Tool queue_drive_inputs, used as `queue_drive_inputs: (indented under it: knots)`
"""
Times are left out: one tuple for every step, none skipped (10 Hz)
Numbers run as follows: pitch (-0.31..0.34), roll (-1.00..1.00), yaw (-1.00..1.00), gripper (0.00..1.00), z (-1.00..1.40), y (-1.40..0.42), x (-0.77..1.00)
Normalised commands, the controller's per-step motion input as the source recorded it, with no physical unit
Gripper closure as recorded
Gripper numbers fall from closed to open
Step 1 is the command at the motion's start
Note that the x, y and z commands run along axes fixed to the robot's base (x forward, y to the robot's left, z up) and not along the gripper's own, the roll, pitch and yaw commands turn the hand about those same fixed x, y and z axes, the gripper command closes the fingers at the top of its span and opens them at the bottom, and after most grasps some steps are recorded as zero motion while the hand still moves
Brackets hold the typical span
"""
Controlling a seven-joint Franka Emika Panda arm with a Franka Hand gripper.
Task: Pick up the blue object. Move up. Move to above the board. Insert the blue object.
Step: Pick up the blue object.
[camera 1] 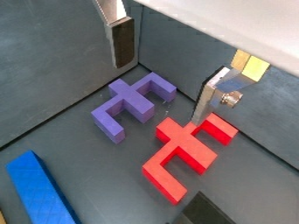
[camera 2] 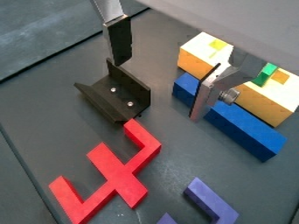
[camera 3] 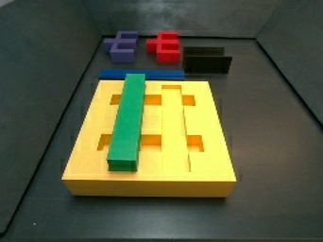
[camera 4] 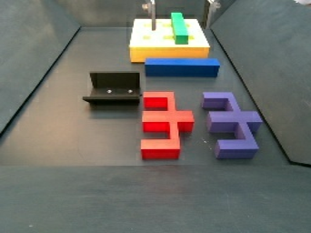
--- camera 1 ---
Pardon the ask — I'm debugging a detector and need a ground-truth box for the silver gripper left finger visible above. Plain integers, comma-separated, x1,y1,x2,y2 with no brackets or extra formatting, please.
92,0,135,68

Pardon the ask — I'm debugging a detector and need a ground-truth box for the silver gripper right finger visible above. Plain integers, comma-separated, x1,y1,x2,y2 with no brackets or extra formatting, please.
191,66,256,125

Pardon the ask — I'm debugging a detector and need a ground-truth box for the red interlocking puzzle block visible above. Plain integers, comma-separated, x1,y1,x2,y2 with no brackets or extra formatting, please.
143,113,239,205

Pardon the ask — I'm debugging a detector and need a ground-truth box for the blue rectangular bar block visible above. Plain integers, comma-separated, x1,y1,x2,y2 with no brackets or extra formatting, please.
6,150,82,224

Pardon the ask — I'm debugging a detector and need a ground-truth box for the purple interlocking puzzle block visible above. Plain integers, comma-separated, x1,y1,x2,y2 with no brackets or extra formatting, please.
91,73,176,144

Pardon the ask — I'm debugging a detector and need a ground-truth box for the black angle bracket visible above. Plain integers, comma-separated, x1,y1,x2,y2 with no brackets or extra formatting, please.
172,192,236,224

